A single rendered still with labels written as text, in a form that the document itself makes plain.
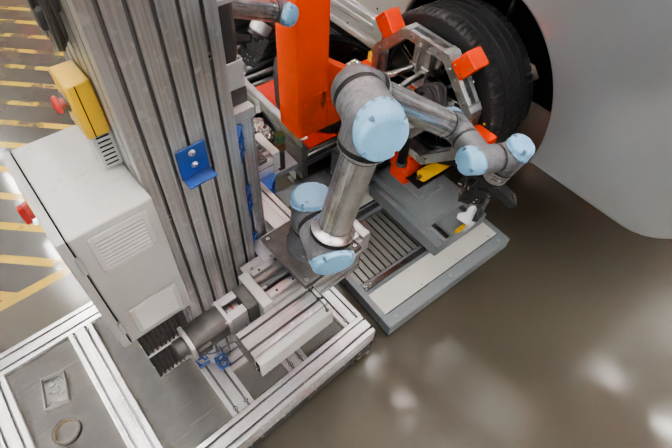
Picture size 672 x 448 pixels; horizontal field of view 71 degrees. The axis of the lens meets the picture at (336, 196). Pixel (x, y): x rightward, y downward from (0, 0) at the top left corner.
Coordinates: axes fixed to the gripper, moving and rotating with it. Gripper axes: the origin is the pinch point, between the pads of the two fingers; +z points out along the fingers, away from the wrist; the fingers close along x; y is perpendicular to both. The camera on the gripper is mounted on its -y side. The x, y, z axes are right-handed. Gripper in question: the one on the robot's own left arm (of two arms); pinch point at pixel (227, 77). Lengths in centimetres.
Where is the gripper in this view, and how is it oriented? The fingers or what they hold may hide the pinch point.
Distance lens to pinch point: 188.0
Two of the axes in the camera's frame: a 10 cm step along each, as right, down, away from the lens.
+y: 8.5, 4.7, 2.6
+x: -0.8, -3.7, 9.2
